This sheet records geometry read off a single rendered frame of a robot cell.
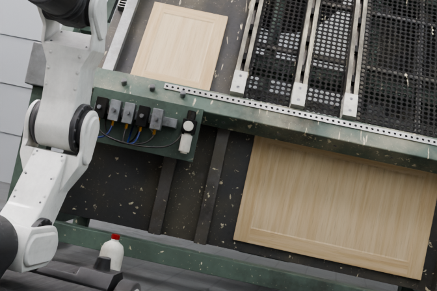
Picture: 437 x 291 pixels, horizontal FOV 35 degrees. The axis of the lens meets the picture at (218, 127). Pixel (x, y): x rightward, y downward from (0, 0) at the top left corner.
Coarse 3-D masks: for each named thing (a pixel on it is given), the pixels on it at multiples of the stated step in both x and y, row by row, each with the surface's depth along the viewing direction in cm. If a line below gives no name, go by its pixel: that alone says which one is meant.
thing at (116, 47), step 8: (128, 0) 337; (136, 0) 337; (128, 8) 334; (136, 8) 337; (128, 16) 331; (120, 24) 328; (128, 24) 328; (120, 32) 325; (128, 32) 330; (120, 40) 323; (112, 48) 320; (120, 48) 320; (112, 56) 317; (104, 64) 314; (112, 64) 315
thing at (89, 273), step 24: (0, 216) 167; (0, 240) 159; (0, 264) 160; (48, 264) 204; (96, 264) 202; (0, 288) 164; (24, 288) 178; (48, 288) 183; (72, 288) 189; (96, 288) 195
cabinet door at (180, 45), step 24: (168, 24) 334; (192, 24) 335; (216, 24) 336; (144, 48) 324; (168, 48) 326; (192, 48) 327; (216, 48) 328; (144, 72) 316; (168, 72) 318; (192, 72) 319
